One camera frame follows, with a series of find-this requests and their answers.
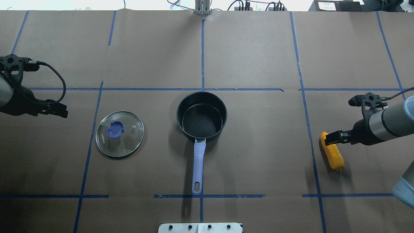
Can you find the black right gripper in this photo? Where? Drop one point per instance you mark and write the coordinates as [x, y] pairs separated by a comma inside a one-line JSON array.
[[361, 132]]

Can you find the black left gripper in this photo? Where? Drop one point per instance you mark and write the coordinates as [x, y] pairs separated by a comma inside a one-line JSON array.
[[22, 101]]

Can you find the glass pot lid blue knob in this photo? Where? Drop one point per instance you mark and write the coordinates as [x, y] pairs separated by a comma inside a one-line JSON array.
[[119, 134]]

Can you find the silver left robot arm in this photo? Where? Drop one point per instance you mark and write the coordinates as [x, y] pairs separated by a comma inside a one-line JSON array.
[[28, 94]]

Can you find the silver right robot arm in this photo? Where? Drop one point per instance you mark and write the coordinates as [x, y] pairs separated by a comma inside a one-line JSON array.
[[380, 123]]

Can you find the yellow toy corn cob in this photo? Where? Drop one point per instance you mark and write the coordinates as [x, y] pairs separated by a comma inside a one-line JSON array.
[[333, 155]]

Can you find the black box white label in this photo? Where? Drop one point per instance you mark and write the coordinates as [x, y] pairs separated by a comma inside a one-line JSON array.
[[335, 6]]

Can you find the dark blue saucepan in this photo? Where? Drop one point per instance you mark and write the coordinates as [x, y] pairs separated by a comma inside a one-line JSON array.
[[201, 116]]

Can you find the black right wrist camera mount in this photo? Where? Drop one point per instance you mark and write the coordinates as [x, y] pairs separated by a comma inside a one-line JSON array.
[[369, 104]]

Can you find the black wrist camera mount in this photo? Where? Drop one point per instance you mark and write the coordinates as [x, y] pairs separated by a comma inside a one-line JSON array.
[[13, 67], [369, 104]]

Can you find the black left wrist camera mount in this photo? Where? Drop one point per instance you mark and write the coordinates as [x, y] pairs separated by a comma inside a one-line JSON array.
[[13, 67]]

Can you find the white camera stand pillar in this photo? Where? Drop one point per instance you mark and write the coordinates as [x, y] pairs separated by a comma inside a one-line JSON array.
[[223, 227]]

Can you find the silver aluminium frame post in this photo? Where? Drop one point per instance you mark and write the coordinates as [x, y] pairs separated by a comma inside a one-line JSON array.
[[202, 7]]

